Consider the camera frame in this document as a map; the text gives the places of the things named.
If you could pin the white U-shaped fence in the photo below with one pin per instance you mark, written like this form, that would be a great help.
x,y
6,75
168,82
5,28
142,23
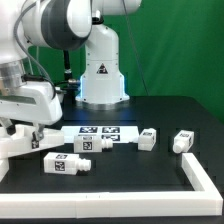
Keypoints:
x,y
203,200

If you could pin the black camera stand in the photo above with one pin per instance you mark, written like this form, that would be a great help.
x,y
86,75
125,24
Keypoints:
x,y
67,68

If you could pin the marker sheet with tags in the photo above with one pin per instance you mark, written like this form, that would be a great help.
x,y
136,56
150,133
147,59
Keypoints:
x,y
119,134

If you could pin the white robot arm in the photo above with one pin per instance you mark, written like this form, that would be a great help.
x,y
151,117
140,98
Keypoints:
x,y
64,25

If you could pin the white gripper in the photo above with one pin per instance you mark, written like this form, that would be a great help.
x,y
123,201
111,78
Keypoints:
x,y
33,102

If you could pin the white square tabletop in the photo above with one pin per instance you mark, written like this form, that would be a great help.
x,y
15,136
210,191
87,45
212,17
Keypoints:
x,y
22,142

